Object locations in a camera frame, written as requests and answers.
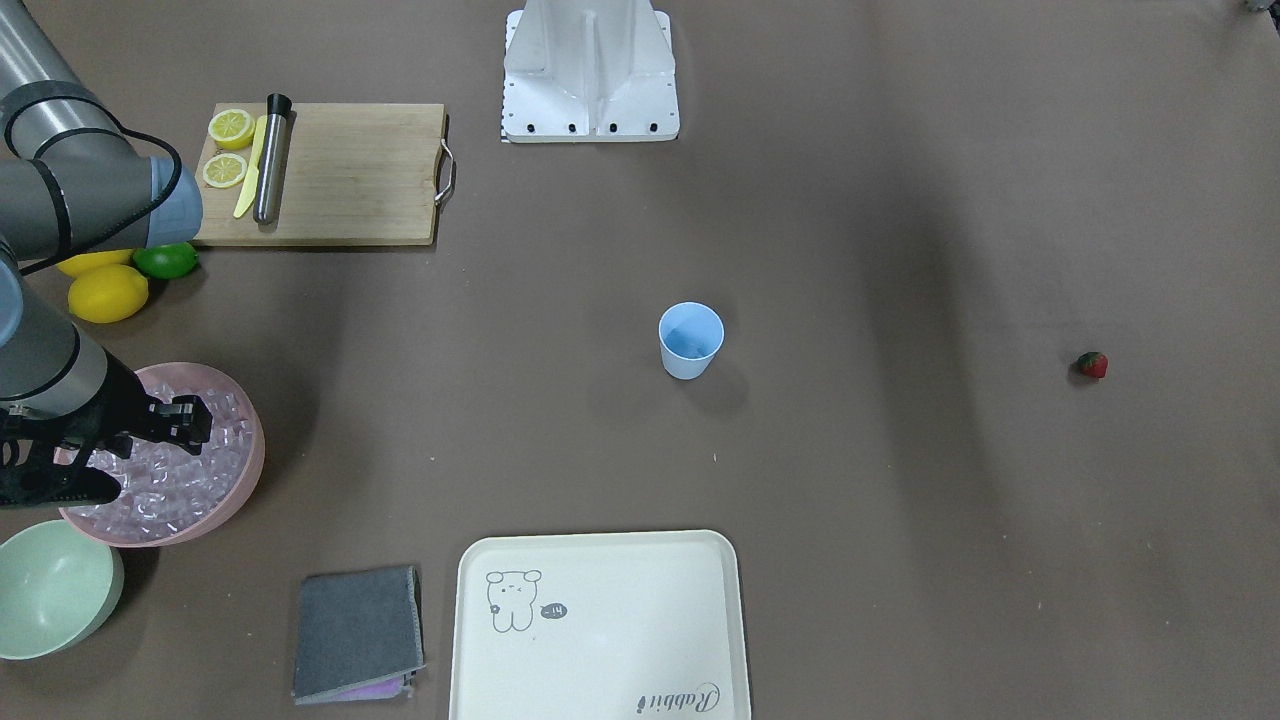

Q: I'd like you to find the lemon half upper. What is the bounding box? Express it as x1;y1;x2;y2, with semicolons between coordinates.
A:
207;108;257;151

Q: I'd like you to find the light blue cup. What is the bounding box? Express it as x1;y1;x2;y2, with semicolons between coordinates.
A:
658;301;724;380

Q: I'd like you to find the whole lemon near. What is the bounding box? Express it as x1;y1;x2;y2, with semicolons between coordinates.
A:
67;264;150;324

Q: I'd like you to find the lemon half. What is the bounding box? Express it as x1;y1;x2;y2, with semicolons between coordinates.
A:
201;152;248;190
207;108;257;151

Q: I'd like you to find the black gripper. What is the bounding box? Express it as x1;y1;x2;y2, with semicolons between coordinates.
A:
1;370;212;509

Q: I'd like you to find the steel muddler rod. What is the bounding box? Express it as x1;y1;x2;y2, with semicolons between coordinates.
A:
253;94;293;225

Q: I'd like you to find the pile of clear ice cubes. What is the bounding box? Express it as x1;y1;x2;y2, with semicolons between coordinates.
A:
67;382;253;539

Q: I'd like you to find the red strawberry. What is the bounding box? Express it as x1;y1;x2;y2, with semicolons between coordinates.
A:
1071;351;1108;380

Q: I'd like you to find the green lime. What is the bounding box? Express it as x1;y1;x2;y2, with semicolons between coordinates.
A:
132;242;198;281

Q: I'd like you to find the cream rabbit tray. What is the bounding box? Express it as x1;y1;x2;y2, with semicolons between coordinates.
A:
448;529;753;719

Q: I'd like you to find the whole lemon far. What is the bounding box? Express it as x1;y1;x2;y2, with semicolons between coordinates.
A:
55;249;134;279

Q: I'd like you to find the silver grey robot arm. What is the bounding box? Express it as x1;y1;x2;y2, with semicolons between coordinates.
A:
1;1;212;509

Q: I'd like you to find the grey folded cloth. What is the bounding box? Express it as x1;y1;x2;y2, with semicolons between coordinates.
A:
291;565;425;706

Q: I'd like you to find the pink bowl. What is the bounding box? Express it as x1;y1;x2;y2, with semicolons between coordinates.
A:
51;363;268;550

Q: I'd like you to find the yellow plastic knife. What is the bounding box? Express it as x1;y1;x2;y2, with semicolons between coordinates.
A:
232;115;268;219

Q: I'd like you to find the whole lemon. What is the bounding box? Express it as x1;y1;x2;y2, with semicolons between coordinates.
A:
67;264;150;324
55;249;134;279

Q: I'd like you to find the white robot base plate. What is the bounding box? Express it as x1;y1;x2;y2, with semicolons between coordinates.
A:
500;1;681;143

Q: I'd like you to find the lemon half lower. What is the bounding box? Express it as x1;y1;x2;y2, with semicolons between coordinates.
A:
201;152;248;190

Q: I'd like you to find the mint green bowl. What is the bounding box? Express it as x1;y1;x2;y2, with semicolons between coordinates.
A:
1;519;124;661

